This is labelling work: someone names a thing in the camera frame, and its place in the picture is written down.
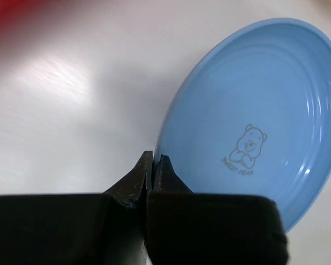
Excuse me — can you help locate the blue plate front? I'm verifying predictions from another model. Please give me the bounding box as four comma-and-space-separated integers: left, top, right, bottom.
154, 18, 331, 231

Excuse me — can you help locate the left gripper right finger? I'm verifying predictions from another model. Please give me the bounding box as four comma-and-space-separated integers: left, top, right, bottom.
146, 156, 289, 264

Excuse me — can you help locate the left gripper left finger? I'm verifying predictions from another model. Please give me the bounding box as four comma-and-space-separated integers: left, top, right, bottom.
0, 151, 153, 264

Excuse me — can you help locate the red plastic bin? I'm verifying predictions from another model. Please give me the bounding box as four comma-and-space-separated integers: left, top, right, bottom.
0, 1, 68, 53

